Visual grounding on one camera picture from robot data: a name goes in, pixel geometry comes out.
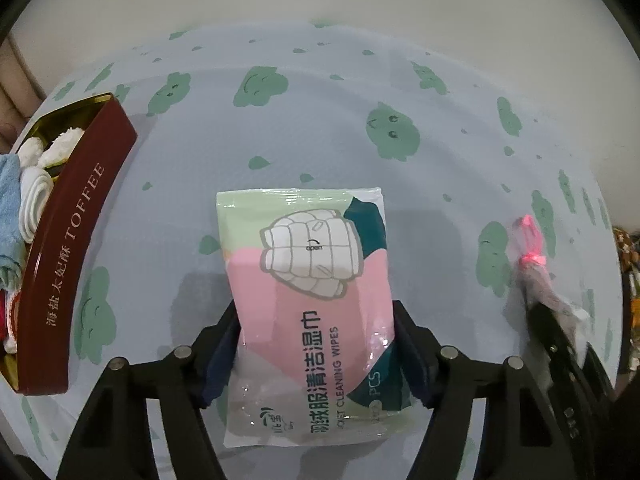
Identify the sachet with pink ribbon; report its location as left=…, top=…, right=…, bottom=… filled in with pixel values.
left=516, top=214, right=589, bottom=328

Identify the red white satin sleep mask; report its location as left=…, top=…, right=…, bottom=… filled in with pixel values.
left=1, top=289, right=21, bottom=354

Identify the pink green wipes pack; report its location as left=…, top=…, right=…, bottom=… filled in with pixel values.
left=216, top=188, right=410, bottom=448

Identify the blue towel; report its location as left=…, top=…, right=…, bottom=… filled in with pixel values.
left=0, top=154, right=26, bottom=290

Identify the white shoe shine cloth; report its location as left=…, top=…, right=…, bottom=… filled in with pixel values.
left=18, top=166, right=53, bottom=244

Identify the white fluffy cloth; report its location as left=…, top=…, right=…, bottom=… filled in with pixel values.
left=38, top=128, right=85, bottom=169

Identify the cluttered side shelf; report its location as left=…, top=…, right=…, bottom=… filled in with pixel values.
left=613, top=226, right=639, bottom=374

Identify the red gold toffee tin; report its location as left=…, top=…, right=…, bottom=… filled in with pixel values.
left=1, top=92, right=137, bottom=396

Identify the blue cloud print tablecloth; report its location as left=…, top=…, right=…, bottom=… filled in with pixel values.
left=1, top=24, right=622, bottom=474

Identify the beige patterned curtain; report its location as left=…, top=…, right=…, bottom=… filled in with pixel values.
left=0, top=38, right=42, bottom=154

